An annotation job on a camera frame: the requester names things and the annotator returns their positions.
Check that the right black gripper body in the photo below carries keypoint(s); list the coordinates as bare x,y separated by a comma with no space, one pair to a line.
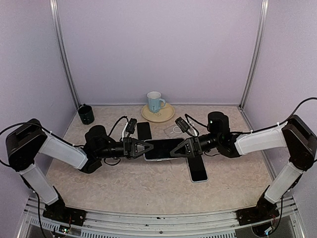
198,150

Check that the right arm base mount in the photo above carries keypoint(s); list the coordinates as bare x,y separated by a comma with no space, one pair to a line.
264,210

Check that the light blue ceramic mug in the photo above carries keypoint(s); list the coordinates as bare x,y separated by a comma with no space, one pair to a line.
155,102

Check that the lilac phone case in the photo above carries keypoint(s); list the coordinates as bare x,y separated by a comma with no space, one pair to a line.
198,182

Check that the aluminium corner post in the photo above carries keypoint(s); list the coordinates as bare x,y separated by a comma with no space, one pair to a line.
256,53
63,53

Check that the clear case with white ring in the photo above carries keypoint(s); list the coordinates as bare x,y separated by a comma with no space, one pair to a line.
174,131

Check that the dark phone with teal edge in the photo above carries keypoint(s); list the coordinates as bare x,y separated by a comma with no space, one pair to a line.
144,131

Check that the right aluminium corner post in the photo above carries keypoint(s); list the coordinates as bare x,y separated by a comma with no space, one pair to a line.
256,53

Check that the left aluminium corner post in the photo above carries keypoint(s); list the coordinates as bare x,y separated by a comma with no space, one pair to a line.
63,53

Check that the dark green mug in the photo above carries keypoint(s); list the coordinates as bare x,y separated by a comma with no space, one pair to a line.
86,114

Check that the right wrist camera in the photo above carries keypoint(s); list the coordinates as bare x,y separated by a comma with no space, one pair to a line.
186,127

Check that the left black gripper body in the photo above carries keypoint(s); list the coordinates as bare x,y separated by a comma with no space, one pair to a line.
127,144

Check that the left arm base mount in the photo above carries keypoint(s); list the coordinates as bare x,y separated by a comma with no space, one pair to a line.
71,216

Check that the aluminium front rail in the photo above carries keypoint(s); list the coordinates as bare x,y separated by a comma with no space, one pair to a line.
101,224

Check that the cream round plate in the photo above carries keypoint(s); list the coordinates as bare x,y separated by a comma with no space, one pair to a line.
163,115

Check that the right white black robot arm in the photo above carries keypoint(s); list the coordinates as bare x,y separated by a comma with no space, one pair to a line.
293,134

